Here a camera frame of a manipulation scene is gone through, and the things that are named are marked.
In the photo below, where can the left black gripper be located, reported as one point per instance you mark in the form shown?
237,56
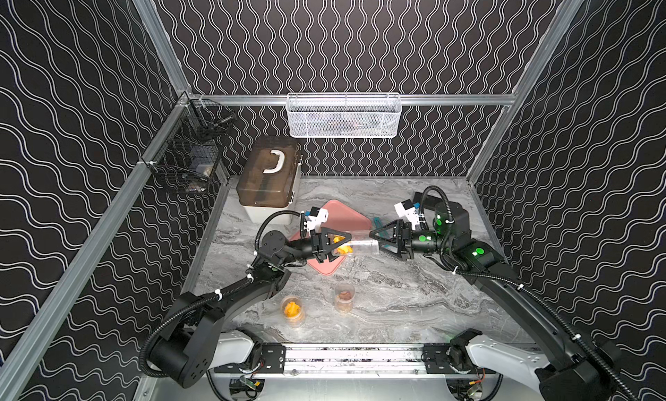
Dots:
318,244

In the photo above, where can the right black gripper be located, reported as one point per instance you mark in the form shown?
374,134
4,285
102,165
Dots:
399,245

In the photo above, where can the clear jar with cookies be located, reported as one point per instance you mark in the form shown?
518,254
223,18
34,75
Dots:
347,249

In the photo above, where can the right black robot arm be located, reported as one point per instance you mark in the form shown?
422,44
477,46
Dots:
567,364

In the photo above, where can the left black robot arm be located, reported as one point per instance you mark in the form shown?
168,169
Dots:
184,345

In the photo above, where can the clear jar brown cookies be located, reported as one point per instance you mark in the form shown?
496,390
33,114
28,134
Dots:
344,294

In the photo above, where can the clear jar orange cookies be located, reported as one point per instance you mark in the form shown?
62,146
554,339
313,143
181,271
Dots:
293,310

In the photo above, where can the black battery pack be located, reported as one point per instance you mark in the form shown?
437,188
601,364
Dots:
417,197

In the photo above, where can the brown lid storage box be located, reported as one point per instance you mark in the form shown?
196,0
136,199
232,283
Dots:
270,178

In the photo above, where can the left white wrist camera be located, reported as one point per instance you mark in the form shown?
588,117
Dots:
315,218

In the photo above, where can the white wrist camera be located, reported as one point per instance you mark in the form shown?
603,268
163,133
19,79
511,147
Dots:
407,210
315,218

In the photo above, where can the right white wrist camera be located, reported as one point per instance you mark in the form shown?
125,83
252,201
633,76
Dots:
407,210

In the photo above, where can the white wire basket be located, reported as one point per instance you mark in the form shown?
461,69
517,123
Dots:
343,115

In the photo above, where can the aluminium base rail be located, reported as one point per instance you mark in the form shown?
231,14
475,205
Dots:
239,357

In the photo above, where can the black wire basket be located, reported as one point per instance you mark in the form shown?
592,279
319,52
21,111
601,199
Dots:
191,161

